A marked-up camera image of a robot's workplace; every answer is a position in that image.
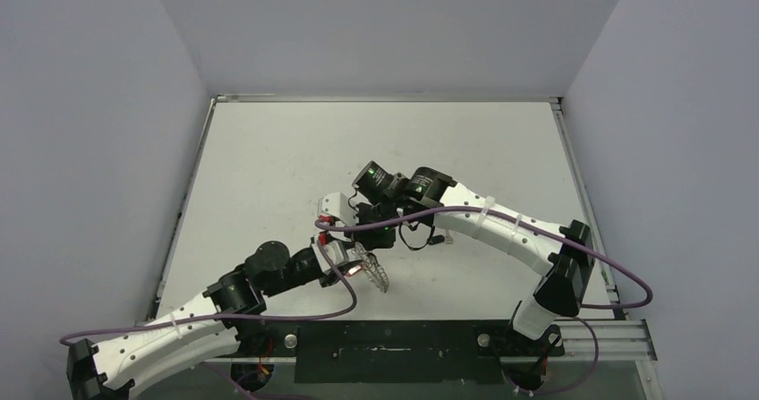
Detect metal key organizer disc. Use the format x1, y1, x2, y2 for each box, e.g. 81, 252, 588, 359
354, 243, 389, 294

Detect red tagged key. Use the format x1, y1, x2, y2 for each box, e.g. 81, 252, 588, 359
345, 264, 364, 277

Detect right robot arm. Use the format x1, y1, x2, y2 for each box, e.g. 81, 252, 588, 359
353, 161, 595, 354

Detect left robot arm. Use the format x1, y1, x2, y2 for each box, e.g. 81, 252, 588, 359
66, 237, 345, 399

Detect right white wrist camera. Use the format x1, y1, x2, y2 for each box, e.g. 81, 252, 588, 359
317, 192, 358, 227

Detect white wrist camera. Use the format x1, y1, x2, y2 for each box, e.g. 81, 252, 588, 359
311, 234, 351, 274
317, 192, 358, 227

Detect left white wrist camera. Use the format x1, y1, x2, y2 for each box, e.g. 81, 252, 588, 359
311, 234, 351, 274

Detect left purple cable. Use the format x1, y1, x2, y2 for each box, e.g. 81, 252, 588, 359
59, 237, 359, 400

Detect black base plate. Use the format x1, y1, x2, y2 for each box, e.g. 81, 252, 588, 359
228, 319, 565, 390

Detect aluminium frame rail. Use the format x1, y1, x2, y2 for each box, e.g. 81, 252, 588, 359
201, 319, 656, 362

